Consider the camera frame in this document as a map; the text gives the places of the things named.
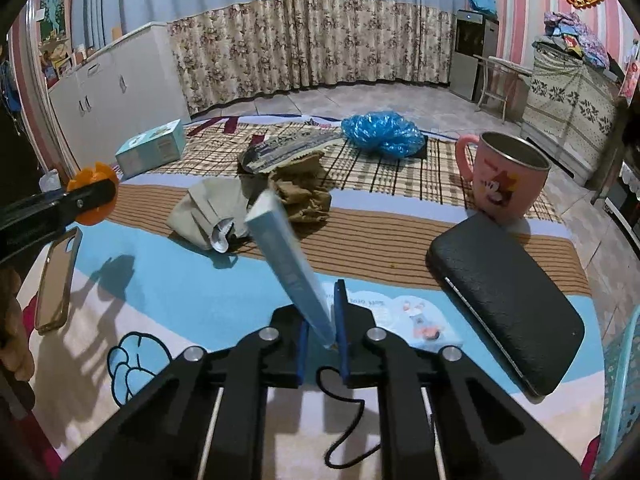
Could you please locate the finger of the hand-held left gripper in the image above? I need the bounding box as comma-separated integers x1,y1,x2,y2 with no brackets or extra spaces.
0,176,120,266

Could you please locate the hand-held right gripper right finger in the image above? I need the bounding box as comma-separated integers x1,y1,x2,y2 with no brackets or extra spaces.
334,280,583,480

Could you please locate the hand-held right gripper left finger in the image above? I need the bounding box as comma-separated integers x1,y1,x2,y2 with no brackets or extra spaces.
60,305,308,480

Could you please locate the large orange peel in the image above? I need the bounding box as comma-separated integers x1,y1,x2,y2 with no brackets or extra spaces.
66,162,121,226

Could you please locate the white printed wrapper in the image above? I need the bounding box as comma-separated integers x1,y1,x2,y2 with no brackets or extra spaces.
350,292,463,348

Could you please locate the silver wrapper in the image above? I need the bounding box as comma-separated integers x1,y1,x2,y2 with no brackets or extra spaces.
210,217,238,256

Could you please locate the brown cloth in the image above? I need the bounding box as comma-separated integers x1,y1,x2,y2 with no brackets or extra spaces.
270,150,333,225

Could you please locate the beige cloth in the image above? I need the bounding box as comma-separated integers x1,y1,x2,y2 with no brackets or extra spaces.
166,177,251,253

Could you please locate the striped foil packet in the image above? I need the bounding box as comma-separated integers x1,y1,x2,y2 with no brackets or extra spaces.
240,132,341,175

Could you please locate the blue plastic bag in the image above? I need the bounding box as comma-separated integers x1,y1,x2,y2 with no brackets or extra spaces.
341,112,423,158

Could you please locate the teal plastic basket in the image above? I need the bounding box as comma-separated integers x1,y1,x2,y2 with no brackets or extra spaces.
595,305,640,471

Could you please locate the person's left hand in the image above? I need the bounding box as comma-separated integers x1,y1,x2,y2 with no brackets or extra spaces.
0,266,36,382

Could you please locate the brown phone case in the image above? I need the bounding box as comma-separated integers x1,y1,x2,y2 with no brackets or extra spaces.
34,226,83,335

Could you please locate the teal tissue box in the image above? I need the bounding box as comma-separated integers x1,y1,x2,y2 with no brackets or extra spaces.
115,119,187,180

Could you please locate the white cabinet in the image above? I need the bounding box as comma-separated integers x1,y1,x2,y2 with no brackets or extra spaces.
47,22,191,168

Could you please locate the cartoon printed blanket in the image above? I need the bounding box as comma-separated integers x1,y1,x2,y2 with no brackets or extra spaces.
30,180,606,480

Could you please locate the plaid blanket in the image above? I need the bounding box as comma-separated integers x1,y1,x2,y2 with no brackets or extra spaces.
112,115,563,211

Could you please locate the black flat case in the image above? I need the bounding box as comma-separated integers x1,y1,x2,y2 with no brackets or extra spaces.
426,214,586,398

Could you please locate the pink cartoon mug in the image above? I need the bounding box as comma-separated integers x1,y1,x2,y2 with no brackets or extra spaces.
454,131,551,223

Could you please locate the small folding table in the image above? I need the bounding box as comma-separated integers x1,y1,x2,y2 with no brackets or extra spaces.
472,55,533,123

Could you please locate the blue floral curtain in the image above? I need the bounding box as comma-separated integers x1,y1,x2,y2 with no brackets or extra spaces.
70,0,466,116

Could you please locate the grey water dispenser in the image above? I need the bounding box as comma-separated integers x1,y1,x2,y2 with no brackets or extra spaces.
449,9,501,101

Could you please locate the lace covered low cabinet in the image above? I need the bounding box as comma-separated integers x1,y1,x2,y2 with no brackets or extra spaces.
600,160,640,241

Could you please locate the patterned cloth covered cabinet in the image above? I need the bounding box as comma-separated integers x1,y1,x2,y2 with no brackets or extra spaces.
520,45,621,186

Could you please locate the pile of folded clothes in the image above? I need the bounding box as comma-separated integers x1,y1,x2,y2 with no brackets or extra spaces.
532,10,626,68

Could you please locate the pink hanging bag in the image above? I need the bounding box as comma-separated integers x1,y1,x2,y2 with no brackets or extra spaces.
620,40,640,101

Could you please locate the green wall poster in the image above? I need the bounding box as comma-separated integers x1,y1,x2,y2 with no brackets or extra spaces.
40,0,67,41

